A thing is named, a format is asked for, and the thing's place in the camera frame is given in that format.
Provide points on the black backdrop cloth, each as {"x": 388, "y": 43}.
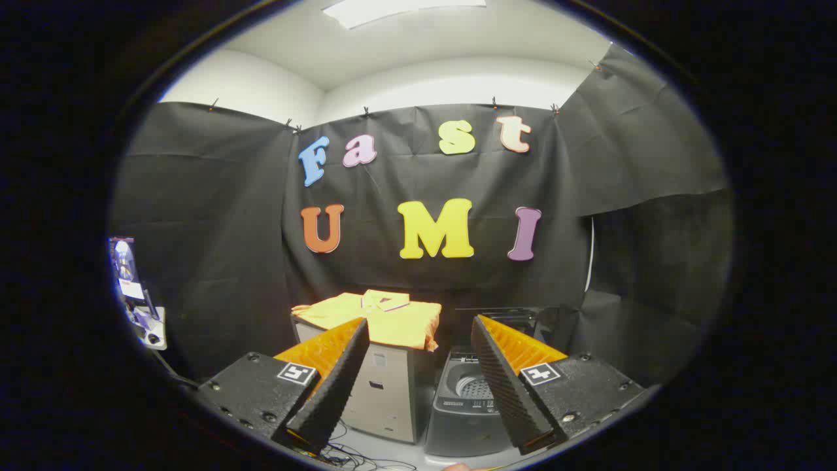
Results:
{"x": 229, "y": 229}

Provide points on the dark washing machine lid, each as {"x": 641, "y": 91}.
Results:
{"x": 516, "y": 317}

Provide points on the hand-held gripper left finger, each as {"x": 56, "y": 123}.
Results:
{"x": 337, "y": 392}

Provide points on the grey metal cabinet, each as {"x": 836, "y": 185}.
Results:
{"x": 386, "y": 392}

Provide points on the grey washing machine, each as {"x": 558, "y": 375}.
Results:
{"x": 458, "y": 425}

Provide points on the white equipment with screen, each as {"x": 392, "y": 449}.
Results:
{"x": 131, "y": 288}

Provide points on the ceiling light panel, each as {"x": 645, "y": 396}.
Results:
{"x": 392, "y": 10}

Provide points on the orange polo shirt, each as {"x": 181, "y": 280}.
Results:
{"x": 399, "y": 327}

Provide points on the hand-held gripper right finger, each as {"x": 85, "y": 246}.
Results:
{"x": 507, "y": 392}

